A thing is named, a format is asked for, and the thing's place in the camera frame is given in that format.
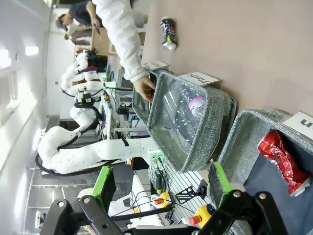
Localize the person's right hand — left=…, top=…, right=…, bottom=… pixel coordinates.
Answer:
left=133, top=75, right=157, bottom=103

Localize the crushed black drink can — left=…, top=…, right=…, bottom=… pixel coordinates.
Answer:
left=159, top=16, right=179, bottom=51

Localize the tan cardboard panel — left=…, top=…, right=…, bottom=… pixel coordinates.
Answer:
left=90, top=26, right=111, bottom=58

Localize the grey fabric basket Can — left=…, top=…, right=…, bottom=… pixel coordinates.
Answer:
left=209, top=108, right=313, bottom=235

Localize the black plug with cable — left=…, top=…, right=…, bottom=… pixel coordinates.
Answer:
left=154, top=168, right=165, bottom=194

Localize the yellow emergency stop button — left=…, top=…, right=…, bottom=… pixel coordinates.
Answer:
left=188, top=204, right=217, bottom=227
left=149, top=191, right=174, bottom=211

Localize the crushed red drink can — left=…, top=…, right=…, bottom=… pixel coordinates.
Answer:
left=257, top=129, right=312, bottom=197

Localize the clear plastic water bottle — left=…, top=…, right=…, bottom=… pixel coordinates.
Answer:
left=168, top=81, right=208, bottom=148

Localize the bystander with grey cap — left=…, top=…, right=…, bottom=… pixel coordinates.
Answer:
left=55, top=0, right=104, bottom=32

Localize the grey fabric basket Plastic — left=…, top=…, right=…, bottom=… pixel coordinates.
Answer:
left=146, top=70, right=239, bottom=174

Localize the black perforated bracket plate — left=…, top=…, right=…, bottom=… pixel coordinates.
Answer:
left=175, top=186, right=195, bottom=205

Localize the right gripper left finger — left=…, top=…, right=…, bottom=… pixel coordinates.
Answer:
left=41, top=165, right=128, bottom=235

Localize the person's right forearm white sleeve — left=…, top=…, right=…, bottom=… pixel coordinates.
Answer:
left=114, top=36, right=148, bottom=84

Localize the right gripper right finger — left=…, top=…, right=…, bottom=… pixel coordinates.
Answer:
left=200, top=161, right=290, bottom=235

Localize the grey fabric basket Bottle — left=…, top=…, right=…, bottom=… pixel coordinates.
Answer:
left=132, top=70, right=161, bottom=124

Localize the brown glass bottle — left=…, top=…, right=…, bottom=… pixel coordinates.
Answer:
left=146, top=72, right=158, bottom=87

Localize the white label Plastic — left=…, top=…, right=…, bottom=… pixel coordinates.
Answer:
left=178, top=71, right=224, bottom=92

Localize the grey grooved metal stand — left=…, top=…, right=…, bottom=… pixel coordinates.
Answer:
left=159, top=156, right=214, bottom=226

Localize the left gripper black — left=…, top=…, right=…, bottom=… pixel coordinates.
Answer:
left=77, top=89, right=93, bottom=105

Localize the white label Can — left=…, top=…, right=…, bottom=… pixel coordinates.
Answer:
left=281, top=111, right=313, bottom=136

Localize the white equipment desk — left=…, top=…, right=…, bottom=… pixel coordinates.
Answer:
left=97, top=61, right=150, bottom=141

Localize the person in white hoodie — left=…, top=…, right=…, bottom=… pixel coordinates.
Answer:
left=94, top=0, right=149, bottom=84

